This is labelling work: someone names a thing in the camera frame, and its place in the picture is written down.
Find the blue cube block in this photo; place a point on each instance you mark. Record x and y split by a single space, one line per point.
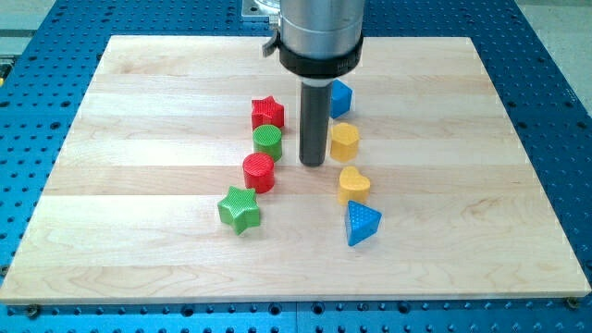
341 99

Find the yellow heart block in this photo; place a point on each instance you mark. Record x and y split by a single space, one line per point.
353 186

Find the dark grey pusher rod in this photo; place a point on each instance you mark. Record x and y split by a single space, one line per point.
314 114

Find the red star block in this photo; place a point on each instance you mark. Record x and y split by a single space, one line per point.
267 111

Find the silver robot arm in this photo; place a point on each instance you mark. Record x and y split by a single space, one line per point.
319 41

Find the silver metal mounting bracket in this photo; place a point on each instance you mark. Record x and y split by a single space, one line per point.
259 10

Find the green star block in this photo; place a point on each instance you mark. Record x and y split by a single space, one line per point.
239 209

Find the red cylinder block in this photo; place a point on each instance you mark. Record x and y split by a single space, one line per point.
259 172

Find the blue triangle block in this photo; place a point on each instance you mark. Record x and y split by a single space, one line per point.
361 222

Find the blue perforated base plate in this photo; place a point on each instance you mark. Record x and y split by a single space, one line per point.
49 79

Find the yellow hexagon block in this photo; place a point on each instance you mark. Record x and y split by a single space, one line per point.
345 139

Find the light wooden board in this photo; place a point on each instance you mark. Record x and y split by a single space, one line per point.
129 213

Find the green cylinder block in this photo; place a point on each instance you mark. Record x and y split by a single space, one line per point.
267 140

